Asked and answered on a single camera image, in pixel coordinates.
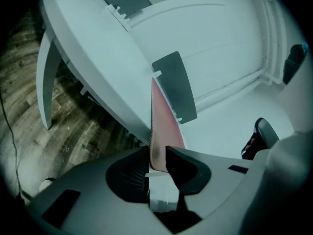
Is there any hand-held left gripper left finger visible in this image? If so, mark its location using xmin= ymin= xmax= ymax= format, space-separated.
xmin=30 ymin=147 xmax=172 ymax=235

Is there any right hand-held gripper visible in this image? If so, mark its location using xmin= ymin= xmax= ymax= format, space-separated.
xmin=241 ymin=117 xmax=313 ymax=235

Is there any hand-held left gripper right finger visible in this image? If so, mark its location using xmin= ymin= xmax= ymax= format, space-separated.
xmin=165 ymin=145 xmax=256 ymax=220

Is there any person's left white shoe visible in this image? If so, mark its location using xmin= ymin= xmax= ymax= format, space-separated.
xmin=39 ymin=178 xmax=57 ymax=192

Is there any white table leg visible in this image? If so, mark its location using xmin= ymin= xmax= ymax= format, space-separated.
xmin=36 ymin=30 xmax=62 ymax=130

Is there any white wall pipe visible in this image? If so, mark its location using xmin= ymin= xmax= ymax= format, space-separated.
xmin=195 ymin=68 xmax=273 ymax=110

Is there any black floor cable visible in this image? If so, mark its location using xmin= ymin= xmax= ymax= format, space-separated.
xmin=0 ymin=91 xmax=33 ymax=202

